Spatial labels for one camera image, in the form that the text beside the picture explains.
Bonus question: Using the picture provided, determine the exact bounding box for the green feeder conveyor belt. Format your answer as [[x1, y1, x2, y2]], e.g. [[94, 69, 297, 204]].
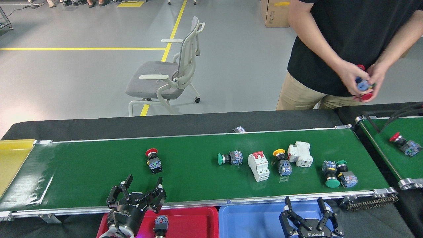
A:
[[355, 115, 423, 190]]

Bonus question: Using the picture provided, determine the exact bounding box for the large green push button switch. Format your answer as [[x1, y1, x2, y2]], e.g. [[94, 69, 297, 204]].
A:
[[322, 160, 341, 188]]

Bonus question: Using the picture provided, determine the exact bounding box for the blue plastic tray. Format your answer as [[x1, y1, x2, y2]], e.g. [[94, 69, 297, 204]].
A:
[[218, 200, 334, 238]]

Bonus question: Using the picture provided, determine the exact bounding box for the white breaker with red lever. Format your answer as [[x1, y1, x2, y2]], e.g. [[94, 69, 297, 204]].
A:
[[248, 151, 270, 182]]

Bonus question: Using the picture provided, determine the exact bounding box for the yellow push button switch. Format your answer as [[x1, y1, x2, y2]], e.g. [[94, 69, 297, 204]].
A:
[[273, 148, 293, 177]]

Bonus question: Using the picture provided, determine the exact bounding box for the conveyor drive chain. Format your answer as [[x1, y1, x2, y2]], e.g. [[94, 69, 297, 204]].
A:
[[342, 193, 400, 211]]

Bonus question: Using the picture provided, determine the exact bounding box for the person's right hand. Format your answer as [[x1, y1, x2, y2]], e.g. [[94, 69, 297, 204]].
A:
[[337, 59, 370, 97]]

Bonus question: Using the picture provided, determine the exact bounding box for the white circuit breaker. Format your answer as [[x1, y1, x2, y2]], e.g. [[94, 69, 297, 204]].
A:
[[287, 141, 314, 168]]

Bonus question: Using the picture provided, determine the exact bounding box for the yellow plastic tray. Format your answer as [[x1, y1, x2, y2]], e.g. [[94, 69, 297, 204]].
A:
[[0, 139, 36, 198]]

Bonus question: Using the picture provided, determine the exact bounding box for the person's left hand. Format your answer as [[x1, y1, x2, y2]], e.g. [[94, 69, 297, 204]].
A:
[[362, 61, 390, 103]]

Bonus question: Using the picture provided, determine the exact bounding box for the metal frame rack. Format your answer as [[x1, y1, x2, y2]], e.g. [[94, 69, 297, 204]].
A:
[[0, 5, 14, 31]]

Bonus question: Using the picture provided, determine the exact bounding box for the black cable bundle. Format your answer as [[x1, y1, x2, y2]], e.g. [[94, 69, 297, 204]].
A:
[[362, 102, 423, 133]]

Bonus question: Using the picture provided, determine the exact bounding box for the red plastic tray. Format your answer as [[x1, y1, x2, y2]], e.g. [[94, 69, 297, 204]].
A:
[[96, 207, 219, 238]]

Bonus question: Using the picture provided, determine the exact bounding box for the grey office chair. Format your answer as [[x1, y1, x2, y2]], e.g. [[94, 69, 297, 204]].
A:
[[126, 17, 206, 117]]

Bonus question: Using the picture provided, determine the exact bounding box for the person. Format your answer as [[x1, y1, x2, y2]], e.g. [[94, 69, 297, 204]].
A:
[[276, 0, 423, 111]]

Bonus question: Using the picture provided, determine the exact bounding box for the cardboard box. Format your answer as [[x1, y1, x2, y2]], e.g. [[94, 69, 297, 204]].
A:
[[261, 0, 291, 28]]

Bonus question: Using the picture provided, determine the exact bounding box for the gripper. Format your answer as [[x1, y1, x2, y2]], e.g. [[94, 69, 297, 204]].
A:
[[279, 197, 344, 238], [106, 175, 167, 236]]

